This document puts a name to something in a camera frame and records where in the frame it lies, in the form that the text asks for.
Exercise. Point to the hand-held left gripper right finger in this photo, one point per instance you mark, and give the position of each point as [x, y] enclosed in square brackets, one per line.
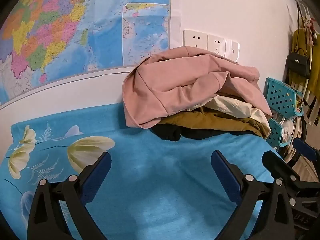
[225, 175]

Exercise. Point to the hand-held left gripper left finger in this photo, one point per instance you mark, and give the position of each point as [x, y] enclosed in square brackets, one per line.
[96, 177]

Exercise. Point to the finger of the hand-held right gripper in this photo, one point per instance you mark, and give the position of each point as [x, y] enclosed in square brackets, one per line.
[275, 163]
[306, 150]

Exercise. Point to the pink jacket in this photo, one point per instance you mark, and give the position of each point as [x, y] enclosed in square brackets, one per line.
[175, 85]

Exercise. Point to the teal perforated basket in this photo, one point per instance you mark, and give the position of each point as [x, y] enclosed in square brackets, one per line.
[280, 96]
[275, 132]

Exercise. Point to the blue floral bed sheet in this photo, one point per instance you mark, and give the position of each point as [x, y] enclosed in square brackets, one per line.
[150, 175]

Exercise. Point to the mustard garment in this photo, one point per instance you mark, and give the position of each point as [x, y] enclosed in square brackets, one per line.
[207, 121]

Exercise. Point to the cream garment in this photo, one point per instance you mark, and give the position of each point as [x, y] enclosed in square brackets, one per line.
[232, 106]

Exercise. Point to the yellow sweater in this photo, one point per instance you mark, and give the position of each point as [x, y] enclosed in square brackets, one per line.
[313, 80]

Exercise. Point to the black garment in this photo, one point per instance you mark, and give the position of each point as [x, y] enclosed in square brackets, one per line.
[167, 132]

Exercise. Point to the black handbag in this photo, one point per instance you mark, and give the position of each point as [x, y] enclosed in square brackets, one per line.
[298, 63]

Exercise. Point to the white bed headboard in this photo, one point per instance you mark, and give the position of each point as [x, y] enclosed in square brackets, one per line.
[62, 97]

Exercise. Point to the cream coat rack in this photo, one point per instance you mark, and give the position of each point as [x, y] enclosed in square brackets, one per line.
[301, 15]

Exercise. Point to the white wall socket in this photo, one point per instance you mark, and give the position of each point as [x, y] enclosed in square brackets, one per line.
[216, 43]
[195, 38]

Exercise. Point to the colourful wall map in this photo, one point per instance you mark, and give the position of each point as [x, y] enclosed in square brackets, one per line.
[50, 30]

